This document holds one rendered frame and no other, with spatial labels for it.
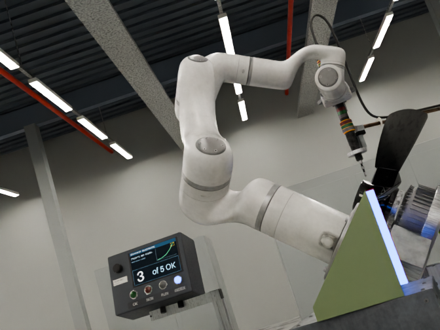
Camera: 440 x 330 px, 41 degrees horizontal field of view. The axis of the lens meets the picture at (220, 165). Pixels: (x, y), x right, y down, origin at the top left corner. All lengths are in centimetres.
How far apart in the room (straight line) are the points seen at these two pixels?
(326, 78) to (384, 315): 86
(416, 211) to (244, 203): 87
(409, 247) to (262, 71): 74
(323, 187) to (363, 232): 637
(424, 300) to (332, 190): 640
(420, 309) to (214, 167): 53
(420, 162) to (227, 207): 650
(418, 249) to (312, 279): 552
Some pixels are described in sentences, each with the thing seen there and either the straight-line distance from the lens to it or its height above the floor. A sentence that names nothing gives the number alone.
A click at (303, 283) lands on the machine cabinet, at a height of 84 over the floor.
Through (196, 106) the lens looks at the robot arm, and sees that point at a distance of 159.
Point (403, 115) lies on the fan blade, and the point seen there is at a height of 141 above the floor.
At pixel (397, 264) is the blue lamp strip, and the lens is 174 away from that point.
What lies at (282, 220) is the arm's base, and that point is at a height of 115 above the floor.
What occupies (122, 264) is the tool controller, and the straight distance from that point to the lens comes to 188.
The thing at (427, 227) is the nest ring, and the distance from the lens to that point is 206.
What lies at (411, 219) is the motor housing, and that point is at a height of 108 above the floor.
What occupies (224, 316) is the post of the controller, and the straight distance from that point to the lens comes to 181.
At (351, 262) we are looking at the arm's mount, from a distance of 122.
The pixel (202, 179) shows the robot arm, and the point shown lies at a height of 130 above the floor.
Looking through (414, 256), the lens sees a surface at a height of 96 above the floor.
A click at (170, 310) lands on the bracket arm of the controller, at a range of 187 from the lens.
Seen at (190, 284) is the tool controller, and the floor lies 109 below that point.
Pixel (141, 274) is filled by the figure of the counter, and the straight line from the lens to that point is 184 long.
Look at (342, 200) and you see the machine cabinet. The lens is 758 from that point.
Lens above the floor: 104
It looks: 12 degrees up
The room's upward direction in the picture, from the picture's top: 18 degrees counter-clockwise
